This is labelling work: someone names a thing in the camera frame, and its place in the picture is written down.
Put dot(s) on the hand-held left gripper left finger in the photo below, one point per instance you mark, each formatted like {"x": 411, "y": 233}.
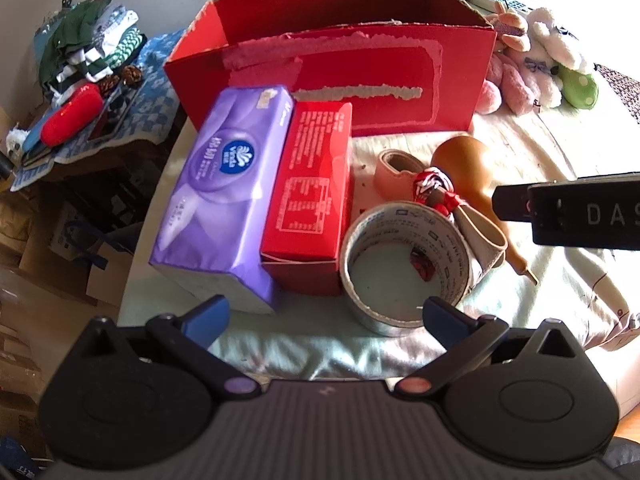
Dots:
{"x": 205, "y": 317}

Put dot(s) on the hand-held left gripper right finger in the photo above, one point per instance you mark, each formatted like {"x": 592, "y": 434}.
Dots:
{"x": 440, "y": 312}

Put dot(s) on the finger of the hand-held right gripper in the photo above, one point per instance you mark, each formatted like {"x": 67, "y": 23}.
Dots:
{"x": 510, "y": 202}

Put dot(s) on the brown gourd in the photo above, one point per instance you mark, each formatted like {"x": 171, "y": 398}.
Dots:
{"x": 462, "y": 162}

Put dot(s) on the printed packing tape roll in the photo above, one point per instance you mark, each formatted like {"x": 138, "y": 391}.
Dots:
{"x": 400, "y": 245}

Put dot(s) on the purple tissue pack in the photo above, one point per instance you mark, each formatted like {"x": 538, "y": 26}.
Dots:
{"x": 220, "y": 195}

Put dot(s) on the small red carton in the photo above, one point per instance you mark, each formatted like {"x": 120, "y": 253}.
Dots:
{"x": 307, "y": 195}

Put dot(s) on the large red cardboard box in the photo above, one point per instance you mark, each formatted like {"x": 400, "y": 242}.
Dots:
{"x": 380, "y": 80}

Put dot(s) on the white bag with blue ribbon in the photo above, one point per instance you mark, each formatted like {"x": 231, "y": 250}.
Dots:
{"x": 105, "y": 265}

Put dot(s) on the pink plush rabbit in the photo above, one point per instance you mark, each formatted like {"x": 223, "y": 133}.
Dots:
{"x": 512, "y": 85}

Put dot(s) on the green plush toy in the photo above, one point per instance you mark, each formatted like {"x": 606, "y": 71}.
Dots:
{"x": 580, "y": 87}

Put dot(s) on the dark patterned cloth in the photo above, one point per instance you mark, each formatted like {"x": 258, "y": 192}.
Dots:
{"x": 622, "y": 87}

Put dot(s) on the white plush toy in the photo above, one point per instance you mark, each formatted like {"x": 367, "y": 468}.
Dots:
{"x": 550, "y": 40}

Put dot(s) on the cardboard boxes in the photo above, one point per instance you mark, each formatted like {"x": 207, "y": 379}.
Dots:
{"x": 20, "y": 360}

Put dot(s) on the blue white patterned cloth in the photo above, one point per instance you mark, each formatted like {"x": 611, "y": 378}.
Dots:
{"x": 155, "y": 100}

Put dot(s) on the black tablet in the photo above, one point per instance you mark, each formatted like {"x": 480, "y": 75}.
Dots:
{"x": 117, "y": 110}

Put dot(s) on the pine cone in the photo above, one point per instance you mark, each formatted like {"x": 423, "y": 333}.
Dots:
{"x": 131, "y": 76}

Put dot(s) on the pile of folded clothes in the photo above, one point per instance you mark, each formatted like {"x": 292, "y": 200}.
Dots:
{"x": 85, "y": 40}

